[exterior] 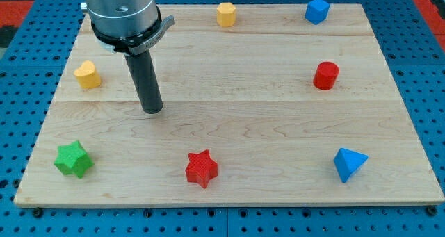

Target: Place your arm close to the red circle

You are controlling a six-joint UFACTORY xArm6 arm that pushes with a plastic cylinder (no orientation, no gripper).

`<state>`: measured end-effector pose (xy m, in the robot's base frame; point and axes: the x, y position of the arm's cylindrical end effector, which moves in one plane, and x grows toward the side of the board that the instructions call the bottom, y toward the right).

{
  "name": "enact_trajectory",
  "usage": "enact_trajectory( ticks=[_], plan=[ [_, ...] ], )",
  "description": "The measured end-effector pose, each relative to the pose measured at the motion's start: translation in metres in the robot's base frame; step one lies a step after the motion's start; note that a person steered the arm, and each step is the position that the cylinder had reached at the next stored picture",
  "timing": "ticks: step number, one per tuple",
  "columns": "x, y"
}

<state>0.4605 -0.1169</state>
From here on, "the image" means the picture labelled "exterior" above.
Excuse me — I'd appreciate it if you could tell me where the green star block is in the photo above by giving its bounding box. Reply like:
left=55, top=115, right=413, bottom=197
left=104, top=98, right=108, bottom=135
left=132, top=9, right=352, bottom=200
left=54, top=140, right=94, bottom=179

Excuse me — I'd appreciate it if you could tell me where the yellow heart block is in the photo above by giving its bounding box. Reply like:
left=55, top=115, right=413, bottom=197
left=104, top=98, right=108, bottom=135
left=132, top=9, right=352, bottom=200
left=74, top=60, right=102, bottom=89

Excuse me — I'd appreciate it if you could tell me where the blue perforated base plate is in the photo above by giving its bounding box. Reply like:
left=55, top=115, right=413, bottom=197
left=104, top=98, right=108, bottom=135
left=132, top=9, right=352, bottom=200
left=1, top=0, right=444, bottom=236

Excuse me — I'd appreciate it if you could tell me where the yellow hexagon block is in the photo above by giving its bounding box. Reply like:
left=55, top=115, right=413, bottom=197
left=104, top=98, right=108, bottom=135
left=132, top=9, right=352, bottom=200
left=216, top=2, right=236, bottom=27

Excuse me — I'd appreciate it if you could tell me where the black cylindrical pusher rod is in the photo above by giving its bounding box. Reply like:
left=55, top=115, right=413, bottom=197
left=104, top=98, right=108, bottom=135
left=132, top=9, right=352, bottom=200
left=125, top=51, right=163, bottom=114

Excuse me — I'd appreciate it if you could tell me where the blue triangle block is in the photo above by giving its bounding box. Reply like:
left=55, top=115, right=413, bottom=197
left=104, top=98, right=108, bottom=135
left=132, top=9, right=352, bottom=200
left=333, top=148, right=369, bottom=183

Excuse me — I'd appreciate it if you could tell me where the blue cube block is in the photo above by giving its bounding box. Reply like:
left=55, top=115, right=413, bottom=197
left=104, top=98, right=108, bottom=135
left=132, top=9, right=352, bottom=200
left=305, top=0, right=330, bottom=24

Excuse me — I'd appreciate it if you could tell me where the red cylinder block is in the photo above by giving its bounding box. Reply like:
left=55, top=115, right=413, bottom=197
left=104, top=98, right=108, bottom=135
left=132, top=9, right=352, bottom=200
left=313, top=61, right=340, bottom=90

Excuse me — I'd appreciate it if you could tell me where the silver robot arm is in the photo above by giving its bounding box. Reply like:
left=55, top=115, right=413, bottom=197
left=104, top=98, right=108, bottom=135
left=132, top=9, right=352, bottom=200
left=81, top=0, right=175, bottom=56

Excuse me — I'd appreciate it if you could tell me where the light wooden board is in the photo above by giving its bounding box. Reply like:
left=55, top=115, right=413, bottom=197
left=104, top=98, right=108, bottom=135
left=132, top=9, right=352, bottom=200
left=15, top=4, right=444, bottom=209

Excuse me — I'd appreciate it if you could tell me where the red star block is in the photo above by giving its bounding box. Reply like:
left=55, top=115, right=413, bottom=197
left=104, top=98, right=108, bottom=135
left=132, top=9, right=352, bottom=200
left=185, top=149, right=218, bottom=189

